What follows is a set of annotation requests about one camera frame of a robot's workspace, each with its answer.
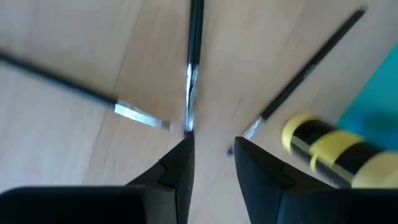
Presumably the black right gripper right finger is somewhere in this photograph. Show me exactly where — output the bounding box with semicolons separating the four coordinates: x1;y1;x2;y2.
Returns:
233;136;398;224

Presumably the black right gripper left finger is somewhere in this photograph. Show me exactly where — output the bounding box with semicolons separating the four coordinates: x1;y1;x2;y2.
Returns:
0;132;196;224

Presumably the yellow paint bottle black label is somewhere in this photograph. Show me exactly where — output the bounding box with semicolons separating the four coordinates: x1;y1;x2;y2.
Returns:
281;113;398;189

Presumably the black handled paint brush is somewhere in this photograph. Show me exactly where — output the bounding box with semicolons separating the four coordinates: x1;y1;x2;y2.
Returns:
0;51;172;131
226;7;368;156
183;0;205;138

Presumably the translucent teal plastic bin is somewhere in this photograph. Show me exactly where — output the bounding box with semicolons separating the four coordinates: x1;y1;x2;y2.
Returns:
337;43;398;153

